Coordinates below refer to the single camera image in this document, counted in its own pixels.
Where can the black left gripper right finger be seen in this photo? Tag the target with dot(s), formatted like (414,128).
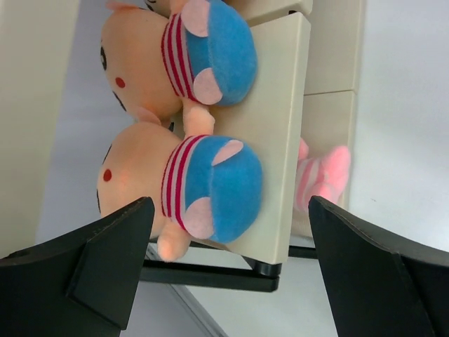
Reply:
(378,283)

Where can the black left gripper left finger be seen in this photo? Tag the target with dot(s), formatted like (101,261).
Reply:
(82,283)

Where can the peach doll blue pants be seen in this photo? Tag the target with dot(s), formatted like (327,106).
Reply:
(203,187)
(165,7)
(156,67)

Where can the pink striped plush bottom shelf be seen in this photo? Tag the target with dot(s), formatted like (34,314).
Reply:
(325,176)

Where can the beige three-tier shelf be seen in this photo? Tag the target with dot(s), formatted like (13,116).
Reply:
(271,122)

